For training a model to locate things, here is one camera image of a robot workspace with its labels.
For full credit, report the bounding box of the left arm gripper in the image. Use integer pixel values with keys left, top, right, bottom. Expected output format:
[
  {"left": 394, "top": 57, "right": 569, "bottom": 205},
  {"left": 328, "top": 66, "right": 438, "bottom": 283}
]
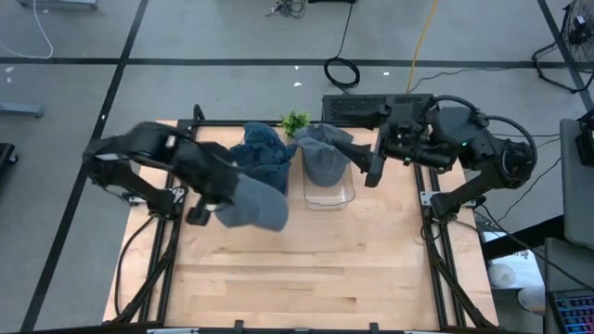
[{"left": 183, "top": 143, "right": 240, "bottom": 226}]

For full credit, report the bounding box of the white paper roll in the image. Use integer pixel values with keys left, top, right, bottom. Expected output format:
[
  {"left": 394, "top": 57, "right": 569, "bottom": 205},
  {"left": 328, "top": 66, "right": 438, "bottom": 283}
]
[{"left": 487, "top": 263, "right": 517, "bottom": 289}]

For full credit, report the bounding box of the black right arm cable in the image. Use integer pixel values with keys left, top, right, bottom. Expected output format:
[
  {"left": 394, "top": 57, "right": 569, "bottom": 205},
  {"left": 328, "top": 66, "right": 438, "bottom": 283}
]
[{"left": 420, "top": 95, "right": 540, "bottom": 177}]

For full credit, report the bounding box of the black floor fan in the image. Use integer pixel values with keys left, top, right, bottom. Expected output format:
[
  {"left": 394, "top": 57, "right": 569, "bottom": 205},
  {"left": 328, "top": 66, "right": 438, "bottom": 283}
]
[{"left": 532, "top": 0, "right": 594, "bottom": 94}]

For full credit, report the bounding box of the backlit rainbow keyboard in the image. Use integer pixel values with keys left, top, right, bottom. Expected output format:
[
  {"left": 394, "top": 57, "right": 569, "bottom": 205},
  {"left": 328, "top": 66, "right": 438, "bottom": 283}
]
[{"left": 547, "top": 289, "right": 594, "bottom": 334}]

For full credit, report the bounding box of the coiled black cable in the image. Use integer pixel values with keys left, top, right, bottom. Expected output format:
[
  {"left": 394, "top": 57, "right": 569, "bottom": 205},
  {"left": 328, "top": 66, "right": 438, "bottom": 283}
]
[{"left": 323, "top": 0, "right": 362, "bottom": 90}]

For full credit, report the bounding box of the grey desk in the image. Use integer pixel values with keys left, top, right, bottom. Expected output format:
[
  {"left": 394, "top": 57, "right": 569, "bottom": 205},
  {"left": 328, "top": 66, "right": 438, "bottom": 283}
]
[{"left": 559, "top": 118, "right": 594, "bottom": 251}]

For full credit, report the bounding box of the grey metal floor bar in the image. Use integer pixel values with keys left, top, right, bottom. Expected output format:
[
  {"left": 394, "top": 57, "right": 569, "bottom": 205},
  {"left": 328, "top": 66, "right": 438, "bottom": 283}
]
[
  {"left": 0, "top": 102, "right": 45, "bottom": 119},
  {"left": 17, "top": 0, "right": 99, "bottom": 10}
]

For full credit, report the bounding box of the white floor cable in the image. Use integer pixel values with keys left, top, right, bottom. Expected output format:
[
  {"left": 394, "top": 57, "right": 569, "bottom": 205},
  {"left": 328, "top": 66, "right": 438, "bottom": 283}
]
[{"left": 0, "top": 0, "right": 55, "bottom": 60}]

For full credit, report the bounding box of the black cable bundle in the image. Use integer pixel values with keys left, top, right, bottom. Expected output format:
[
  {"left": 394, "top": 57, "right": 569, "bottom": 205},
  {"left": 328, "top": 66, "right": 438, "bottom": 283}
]
[{"left": 266, "top": 0, "right": 307, "bottom": 19}]

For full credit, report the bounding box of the black vented box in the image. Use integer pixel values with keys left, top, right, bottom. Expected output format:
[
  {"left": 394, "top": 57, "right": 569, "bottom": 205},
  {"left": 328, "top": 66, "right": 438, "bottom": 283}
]
[{"left": 321, "top": 94, "right": 435, "bottom": 123}]

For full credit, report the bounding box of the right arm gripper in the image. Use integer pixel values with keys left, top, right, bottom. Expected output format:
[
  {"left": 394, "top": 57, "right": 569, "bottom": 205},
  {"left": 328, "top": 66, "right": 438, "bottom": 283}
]
[{"left": 331, "top": 104, "right": 419, "bottom": 189}]

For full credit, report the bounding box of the clear plastic bin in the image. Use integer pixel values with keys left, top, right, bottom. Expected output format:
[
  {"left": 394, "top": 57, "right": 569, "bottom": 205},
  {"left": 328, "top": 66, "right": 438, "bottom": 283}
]
[
  {"left": 301, "top": 134, "right": 357, "bottom": 210},
  {"left": 235, "top": 134, "right": 290, "bottom": 199}
]

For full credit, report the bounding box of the green plant in white pot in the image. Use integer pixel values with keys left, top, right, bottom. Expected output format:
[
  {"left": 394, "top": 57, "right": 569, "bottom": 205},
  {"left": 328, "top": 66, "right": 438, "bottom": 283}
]
[{"left": 279, "top": 109, "right": 312, "bottom": 139}]

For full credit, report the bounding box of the black device on desk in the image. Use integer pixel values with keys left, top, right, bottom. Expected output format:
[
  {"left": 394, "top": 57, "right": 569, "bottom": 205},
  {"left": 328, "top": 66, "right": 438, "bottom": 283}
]
[{"left": 575, "top": 109, "right": 594, "bottom": 167}]

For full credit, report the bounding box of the dark blue denim cap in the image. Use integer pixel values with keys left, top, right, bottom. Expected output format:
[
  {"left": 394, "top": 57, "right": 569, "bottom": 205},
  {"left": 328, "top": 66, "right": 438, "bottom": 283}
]
[
  {"left": 243, "top": 121, "right": 279, "bottom": 146},
  {"left": 229, "top": 141, "right": 298, "bottom": 168},
  {"left": 240, "top": 161, "right": 289, "bottom": 196}
]

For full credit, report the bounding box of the yellow hanging cable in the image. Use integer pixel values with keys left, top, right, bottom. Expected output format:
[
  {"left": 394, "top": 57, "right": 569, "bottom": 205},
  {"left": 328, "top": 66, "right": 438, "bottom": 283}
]
[{"left": 406, "top": 0, "right": 440, "bottom": 94}]

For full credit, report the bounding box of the black floor device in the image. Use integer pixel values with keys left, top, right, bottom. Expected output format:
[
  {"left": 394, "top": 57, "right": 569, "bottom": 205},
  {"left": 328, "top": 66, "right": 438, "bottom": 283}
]
[{"left": 0, "top": 142, "right": 19, "bottom": 173}]

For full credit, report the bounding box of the black desk beam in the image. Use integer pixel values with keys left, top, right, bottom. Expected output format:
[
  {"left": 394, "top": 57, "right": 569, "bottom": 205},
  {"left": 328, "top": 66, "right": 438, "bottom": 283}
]
[{"left": 482, "top": 215, "right": 565, "bottom": 261}]

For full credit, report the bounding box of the black aluminium table frame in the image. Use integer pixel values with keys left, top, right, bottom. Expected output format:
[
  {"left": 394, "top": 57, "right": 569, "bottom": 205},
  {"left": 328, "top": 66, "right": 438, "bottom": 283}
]
[{"left": 101, "top": 104, "right": 500, "bottom": 334}]

